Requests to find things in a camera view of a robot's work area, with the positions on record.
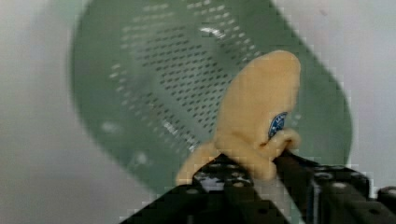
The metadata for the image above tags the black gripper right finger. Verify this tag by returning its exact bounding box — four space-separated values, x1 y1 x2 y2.
275 151 396 224

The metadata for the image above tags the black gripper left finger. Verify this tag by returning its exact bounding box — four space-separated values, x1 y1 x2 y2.
120 155 290 224

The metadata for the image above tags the yellow plush banana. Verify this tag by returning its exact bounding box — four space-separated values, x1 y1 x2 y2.
175 50 301 185

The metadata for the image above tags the green oval strainer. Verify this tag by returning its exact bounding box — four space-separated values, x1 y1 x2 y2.
70 0 352 194

